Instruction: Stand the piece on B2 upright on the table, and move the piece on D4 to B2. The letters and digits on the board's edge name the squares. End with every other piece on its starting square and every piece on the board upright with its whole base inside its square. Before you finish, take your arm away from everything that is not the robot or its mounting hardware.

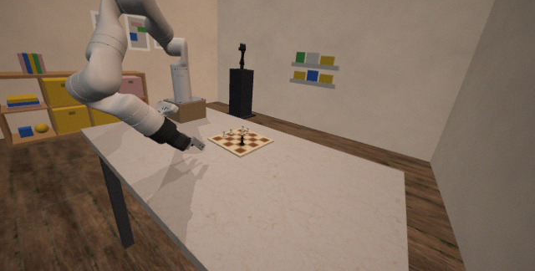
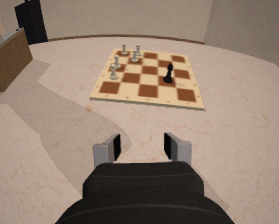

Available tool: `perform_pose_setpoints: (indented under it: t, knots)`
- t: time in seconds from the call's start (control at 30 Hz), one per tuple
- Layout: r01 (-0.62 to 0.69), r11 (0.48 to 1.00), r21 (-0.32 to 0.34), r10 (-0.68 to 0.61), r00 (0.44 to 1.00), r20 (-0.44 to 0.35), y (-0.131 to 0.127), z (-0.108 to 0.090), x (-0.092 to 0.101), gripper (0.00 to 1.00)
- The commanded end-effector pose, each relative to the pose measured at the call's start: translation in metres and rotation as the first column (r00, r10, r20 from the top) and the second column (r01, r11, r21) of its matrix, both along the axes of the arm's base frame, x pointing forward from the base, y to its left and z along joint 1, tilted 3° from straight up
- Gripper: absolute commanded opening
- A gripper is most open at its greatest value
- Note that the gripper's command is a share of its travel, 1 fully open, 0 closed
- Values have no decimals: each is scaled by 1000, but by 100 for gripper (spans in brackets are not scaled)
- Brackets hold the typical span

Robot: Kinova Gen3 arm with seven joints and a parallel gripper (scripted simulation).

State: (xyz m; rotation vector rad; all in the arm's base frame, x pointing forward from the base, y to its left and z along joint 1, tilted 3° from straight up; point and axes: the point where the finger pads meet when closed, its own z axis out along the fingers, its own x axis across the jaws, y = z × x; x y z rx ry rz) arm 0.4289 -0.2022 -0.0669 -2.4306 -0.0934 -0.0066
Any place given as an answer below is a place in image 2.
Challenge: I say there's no chessboard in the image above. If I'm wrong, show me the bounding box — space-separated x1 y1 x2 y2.
89 48 205 111

